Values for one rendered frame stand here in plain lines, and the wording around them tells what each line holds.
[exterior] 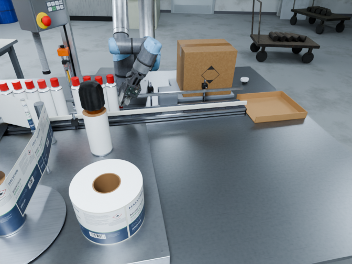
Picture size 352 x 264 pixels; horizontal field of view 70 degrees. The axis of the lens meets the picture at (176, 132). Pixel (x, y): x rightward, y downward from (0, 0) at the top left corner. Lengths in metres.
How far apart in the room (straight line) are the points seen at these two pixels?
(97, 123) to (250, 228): 0.64
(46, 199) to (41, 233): 0.13
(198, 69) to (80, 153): 0.78
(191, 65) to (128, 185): 0.90
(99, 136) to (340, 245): 0.88
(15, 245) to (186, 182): 0.57
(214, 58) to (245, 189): 0.77
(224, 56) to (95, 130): 0.84
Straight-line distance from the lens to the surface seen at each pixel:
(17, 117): 1.29
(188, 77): 1.48
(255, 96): 1.64
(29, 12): 1.20
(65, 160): 1.09
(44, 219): 0.90
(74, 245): 0.83
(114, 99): 1.27
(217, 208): 0.94
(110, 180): 0.79
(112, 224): 0.73
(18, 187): 0.86
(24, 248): 0.86
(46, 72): 1.36
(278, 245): 0.91
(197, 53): 1.44
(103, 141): 1.02
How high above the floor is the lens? 1.56
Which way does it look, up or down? 35 degrees down
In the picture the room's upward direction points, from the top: 1 degrees clockwise
